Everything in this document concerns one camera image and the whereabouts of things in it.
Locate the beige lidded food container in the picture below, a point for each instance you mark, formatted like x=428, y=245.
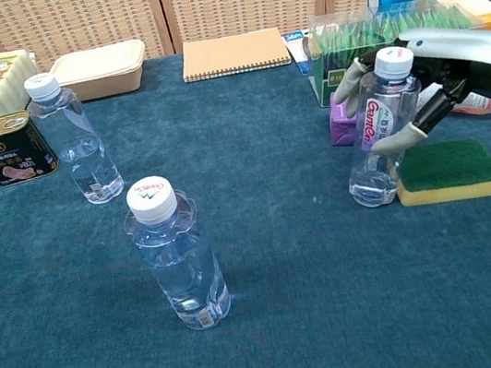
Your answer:
x=101, y=71

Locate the red and white plastic pouch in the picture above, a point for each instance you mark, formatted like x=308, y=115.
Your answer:
x=485, y=101

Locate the clear water bottle white cap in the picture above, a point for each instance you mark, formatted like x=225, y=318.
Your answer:
x=178, y=260
x=379, y=172
x=78, y=145

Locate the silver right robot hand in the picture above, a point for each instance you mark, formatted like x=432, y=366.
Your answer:
x=463, y=51

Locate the small purple box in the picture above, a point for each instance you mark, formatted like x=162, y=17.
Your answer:
x=341, y=124

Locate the green and yellow scouring sponge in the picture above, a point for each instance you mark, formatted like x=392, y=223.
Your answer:
x=448, y=168

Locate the clear box of green sachets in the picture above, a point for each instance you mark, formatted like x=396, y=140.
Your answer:
x=335, y=43

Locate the kraft spiral notebook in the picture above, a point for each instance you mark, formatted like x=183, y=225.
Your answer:
x=234, y=52

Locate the binder clip blister pack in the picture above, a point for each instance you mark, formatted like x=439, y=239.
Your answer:
x=296, y=47

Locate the blue table cloth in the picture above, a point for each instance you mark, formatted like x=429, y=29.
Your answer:
x=289, y=280

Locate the black luncheon meat can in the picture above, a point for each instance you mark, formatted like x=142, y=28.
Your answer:
x=11, y=151

